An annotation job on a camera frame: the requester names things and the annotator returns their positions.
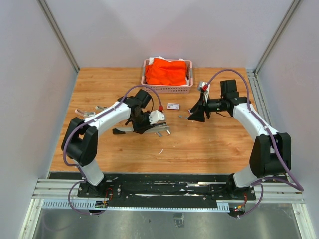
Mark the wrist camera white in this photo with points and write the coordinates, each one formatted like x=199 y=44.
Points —
x=156 y=116
x=204 y=87

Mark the white paper in basket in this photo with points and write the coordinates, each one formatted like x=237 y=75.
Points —
x=151 y=59

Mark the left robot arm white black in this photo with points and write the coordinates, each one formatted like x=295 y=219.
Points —
x=80 y=144

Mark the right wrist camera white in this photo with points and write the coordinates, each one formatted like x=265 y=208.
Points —
x=204 y=87

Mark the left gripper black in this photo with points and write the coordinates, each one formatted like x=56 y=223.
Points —
x=141 y=129

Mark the grey slotted cable duct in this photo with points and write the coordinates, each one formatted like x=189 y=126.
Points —
x=132 y=205

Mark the pink plastic basket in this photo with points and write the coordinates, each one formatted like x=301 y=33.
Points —
x=183 y=89

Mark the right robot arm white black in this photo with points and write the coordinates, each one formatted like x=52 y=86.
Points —
x=271 y=152

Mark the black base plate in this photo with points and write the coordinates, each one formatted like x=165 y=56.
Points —
x=162 y=187

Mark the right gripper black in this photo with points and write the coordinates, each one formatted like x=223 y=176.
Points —
x=198 y=109

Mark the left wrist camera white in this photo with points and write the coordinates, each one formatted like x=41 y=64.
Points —
x=156 y=116

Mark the orange cloth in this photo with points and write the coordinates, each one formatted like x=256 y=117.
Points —
x=162 y=72

